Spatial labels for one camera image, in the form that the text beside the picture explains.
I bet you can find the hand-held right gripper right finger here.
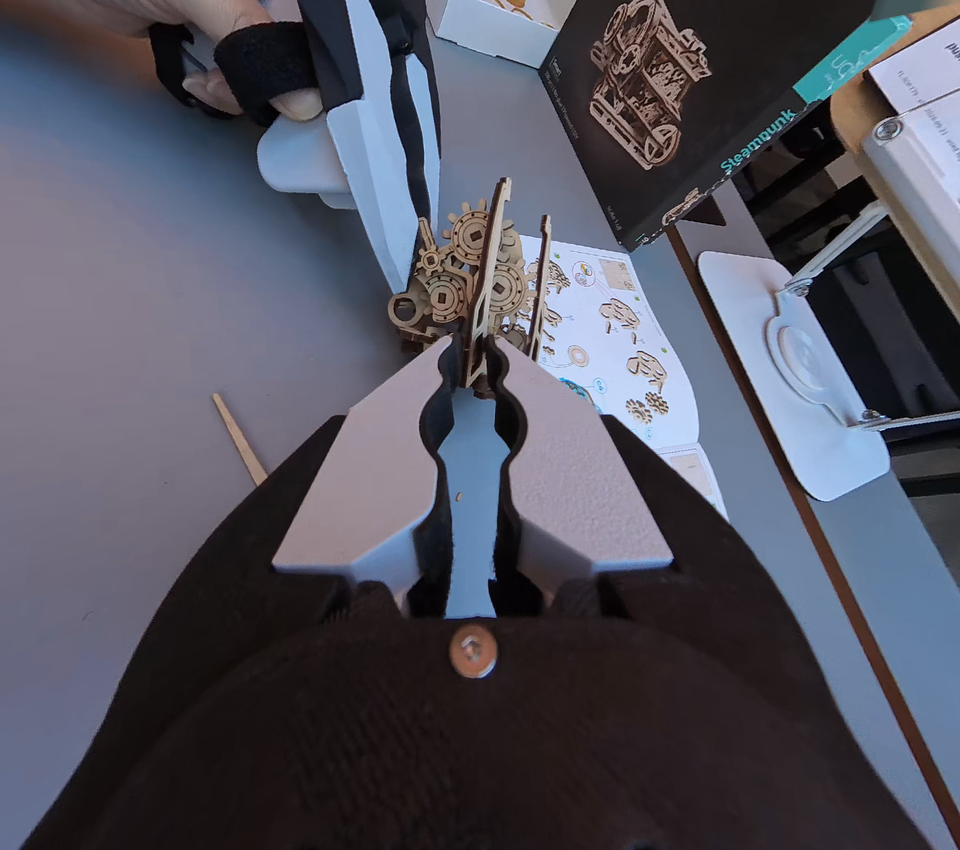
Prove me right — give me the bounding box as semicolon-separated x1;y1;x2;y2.
486;339;675;579

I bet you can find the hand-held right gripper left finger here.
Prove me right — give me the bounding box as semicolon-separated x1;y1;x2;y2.
271;334;459;579

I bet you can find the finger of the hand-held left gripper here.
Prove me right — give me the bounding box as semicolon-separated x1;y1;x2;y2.
326;0;423;295
390;51;444;225

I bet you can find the wooden gear assembly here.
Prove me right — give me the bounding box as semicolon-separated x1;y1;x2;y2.
388;198;528;343

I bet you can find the wooden mechanical model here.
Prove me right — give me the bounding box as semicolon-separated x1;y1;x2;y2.
397;177;555;403

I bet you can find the black model kit box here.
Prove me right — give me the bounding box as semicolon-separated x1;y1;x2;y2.
538;0;914;253

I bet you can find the thin wooden strip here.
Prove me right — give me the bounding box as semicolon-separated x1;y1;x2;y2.
212;393;269;489

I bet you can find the assembly instruction booklet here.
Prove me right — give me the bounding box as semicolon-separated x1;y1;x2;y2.
517;231;730;523

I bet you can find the white round stand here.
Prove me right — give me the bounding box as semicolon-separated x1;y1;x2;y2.
697;115;960;504

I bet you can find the wooden backing board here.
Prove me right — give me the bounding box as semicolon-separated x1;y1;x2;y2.
828;3;960;155

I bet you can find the printed instruction sheet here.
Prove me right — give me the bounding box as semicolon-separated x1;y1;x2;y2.
866;14;960;210

